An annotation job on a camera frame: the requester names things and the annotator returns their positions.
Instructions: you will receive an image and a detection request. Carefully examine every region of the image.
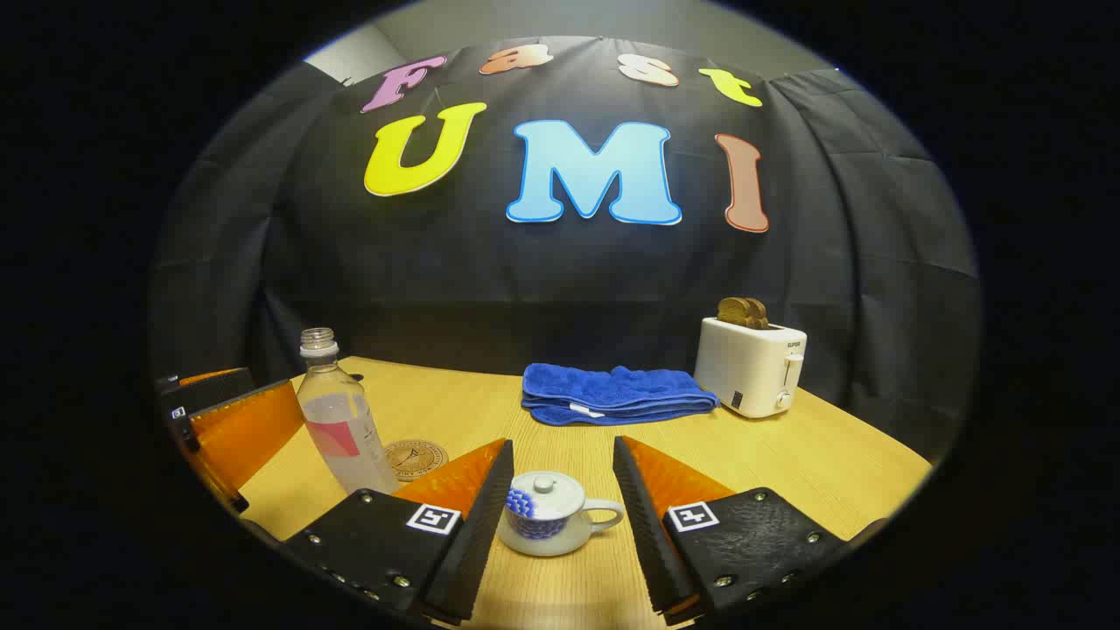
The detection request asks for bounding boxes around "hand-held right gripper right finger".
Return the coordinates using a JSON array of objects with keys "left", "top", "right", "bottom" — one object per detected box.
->
[{"left": 612, "top": 435, "right": 848, "bottom": 626}]

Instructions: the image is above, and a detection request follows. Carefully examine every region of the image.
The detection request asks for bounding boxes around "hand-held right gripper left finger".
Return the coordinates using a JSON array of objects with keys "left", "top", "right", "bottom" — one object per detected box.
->
[{"left": 280, "top": 437, "right": 515, "bottom": 627}]

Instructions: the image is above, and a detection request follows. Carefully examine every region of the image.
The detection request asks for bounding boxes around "white blue-patterned teacup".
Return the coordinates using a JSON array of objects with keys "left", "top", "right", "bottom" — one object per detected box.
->
[{"left": 497, "top": 490, "right": 626, "bottom": 557}]

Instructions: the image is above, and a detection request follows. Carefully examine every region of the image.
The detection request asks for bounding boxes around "white teacup lid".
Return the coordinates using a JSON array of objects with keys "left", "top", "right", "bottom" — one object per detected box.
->
[{"left": 511, "top": 471, "right": 585, "bottom": 519}]

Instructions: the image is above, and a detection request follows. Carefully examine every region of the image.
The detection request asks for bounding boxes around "clear plastic water bottle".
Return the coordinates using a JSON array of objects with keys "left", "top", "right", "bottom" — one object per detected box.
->
[{"left": 296, "top": 328, "right": 401, "bottom": 496}]

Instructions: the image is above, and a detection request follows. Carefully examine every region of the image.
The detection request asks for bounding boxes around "round brown coaster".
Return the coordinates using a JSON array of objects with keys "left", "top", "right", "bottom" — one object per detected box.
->
[{"left": 383, "top": 439, "right": 450, "bottom": 482}]

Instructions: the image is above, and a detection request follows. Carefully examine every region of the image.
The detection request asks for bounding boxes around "folded blue towel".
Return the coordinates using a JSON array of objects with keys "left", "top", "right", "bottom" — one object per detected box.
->
[{"left": 521, "top": 363, "right": 720, "bottom": 427}]

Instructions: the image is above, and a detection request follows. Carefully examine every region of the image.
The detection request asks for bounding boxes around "white toaster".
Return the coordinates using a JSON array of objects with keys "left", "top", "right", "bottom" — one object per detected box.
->
[{"left": 694, "top": 317, "right": 808, "bottom": 419}]

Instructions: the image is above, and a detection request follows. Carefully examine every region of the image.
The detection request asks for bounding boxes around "black backdrop cloth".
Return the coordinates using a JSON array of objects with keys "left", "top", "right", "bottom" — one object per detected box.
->
[{"left": 149, "top": 35, "right": 983, "bottom": 465}]

